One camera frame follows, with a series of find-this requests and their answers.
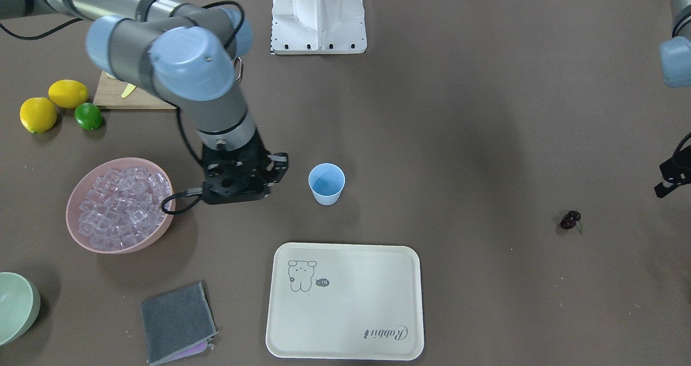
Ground yellow plastic knife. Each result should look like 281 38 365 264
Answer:
120 83 137 99

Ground green lime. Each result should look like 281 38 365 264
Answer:
74 102 104 131

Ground yellow lemon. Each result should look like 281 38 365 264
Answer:
19 97 57 134
49 80 89 109

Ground dark red cherry pair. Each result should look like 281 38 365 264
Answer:
559 209 583 233

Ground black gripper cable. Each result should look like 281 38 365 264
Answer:
161 107 208 215

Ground cream rabbit tray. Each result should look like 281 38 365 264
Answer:
266 242 425 361

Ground pink bowl of ice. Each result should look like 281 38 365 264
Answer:
66 157 175 254

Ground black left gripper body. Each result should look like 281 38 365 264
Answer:
654 158 690 199

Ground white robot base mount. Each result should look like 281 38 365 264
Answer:
270 0 368 55

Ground yellow lemon far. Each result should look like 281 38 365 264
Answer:
19 97 57 134

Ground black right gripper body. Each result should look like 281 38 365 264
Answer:
201 131 271 205

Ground green ceramic bowl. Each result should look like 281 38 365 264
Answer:
1 272 41 346

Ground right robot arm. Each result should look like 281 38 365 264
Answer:
2 0 288 205

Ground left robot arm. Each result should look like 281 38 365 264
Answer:
654 0 690 198

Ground light blue plastic cup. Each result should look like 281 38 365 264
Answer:
308 164 346 206

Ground wooden cutting board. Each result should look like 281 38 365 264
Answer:
93 72 175 110

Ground yellow lemon near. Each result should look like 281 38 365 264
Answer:
49 80 89 109

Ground grey folded cloth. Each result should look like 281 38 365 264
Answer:
140 281 218 365

